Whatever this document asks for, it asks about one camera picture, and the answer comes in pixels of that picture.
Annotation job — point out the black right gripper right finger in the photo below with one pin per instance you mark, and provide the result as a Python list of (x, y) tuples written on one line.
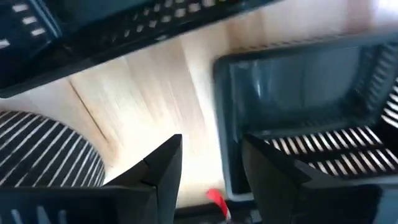
[(273, 193)]

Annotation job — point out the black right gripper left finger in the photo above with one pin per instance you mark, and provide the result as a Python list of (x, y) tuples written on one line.
[(168, 174)]

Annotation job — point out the red tag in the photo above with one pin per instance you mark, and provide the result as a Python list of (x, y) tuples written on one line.
[(217, 200)]

